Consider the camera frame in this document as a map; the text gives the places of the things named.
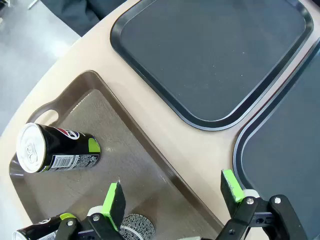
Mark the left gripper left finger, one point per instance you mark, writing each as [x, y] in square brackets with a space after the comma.
[113, 207]

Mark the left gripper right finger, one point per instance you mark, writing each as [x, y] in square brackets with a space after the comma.
[232, 192]

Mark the person in dark blazer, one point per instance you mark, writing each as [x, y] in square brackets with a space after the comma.
[75, 15]

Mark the black green Pepsi can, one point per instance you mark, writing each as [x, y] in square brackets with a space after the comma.
[32, 228]
[62, 150]

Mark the grey patterned drink can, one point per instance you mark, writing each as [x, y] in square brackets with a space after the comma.
[137, 225]

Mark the brown plastic serving tray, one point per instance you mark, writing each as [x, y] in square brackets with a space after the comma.
[140, 175]

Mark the black square serving tray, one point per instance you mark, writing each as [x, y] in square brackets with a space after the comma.
[287, 150]
[212, 57]

